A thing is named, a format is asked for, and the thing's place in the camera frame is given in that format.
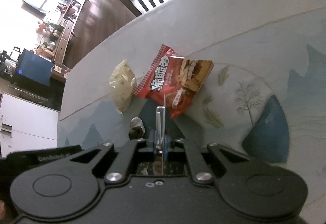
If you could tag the beige snack pouch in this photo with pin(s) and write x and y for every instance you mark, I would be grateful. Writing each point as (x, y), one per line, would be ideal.
(122, 82)

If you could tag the blue fronted dark cabinet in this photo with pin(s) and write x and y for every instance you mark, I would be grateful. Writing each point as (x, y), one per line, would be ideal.
(32, 67)

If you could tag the red lion snack bag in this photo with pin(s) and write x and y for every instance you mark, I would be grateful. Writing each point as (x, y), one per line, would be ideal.
(173, 81)

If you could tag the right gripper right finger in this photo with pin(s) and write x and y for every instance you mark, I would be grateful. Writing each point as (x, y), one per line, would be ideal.
(183, 159)

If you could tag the round dark foil candy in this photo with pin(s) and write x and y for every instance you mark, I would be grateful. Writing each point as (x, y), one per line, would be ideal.
(136, 128)

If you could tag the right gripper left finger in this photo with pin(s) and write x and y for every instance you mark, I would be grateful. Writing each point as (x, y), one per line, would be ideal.
(128, 158)

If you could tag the white cabinet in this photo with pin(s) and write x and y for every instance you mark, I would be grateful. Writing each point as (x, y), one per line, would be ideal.
(26, 126)

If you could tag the wooden TV cabinet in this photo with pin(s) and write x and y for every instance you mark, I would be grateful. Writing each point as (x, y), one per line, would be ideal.
(64, 30)

